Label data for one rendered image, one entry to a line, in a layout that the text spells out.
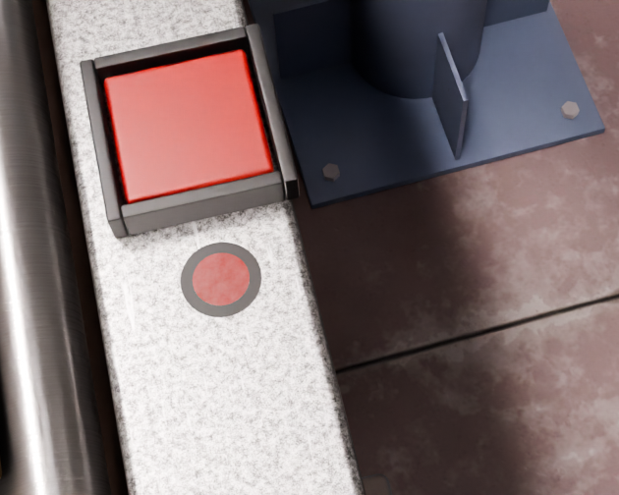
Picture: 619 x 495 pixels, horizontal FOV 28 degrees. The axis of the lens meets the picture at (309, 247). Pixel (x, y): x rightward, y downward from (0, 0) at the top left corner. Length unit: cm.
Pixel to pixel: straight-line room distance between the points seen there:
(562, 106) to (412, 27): 24
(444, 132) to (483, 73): 10
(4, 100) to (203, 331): 13
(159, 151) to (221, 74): 4
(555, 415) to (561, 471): 6
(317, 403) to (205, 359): 5
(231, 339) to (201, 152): 8
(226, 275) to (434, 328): 98
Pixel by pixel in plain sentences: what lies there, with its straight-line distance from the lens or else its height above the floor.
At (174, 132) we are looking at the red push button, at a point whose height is 93.
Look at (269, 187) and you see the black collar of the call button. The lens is 48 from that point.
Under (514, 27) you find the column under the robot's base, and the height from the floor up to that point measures 1.
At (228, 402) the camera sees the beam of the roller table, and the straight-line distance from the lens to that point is 47.
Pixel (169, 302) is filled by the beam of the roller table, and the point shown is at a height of 91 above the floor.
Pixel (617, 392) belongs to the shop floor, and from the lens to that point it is 146.
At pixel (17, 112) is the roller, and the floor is 92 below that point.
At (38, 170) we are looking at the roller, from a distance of 52.
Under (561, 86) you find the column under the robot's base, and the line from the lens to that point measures 160.
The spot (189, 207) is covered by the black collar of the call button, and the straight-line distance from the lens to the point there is 48.
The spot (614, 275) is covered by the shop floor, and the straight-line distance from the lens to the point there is 151.
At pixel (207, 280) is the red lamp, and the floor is 92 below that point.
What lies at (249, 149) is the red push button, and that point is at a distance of 49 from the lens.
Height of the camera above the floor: 136
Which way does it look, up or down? 65 degrees down
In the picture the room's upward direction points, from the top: 6 degrees counter-clockwise
